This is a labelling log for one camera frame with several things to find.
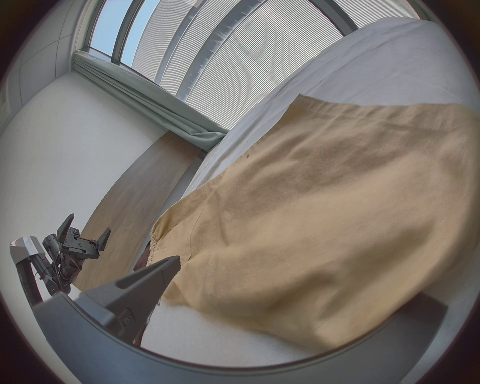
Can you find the window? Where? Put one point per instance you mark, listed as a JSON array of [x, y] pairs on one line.
[[243, 45]]

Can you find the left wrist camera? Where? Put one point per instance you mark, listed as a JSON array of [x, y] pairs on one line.
[[74, 232]]

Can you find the brown garment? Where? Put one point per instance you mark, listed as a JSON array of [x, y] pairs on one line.
[[140, 262]]

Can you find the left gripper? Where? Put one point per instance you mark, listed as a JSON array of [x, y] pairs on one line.
[[80, 249]]

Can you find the bed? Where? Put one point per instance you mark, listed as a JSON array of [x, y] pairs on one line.
[[375, 60]]

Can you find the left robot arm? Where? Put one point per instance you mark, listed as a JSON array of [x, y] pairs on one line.
[[28, 255]]

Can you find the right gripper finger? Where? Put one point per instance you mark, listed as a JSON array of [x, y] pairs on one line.
[[131, 296]]

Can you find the grey-green curtain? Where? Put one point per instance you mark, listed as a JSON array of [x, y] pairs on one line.
[[150, 101]]

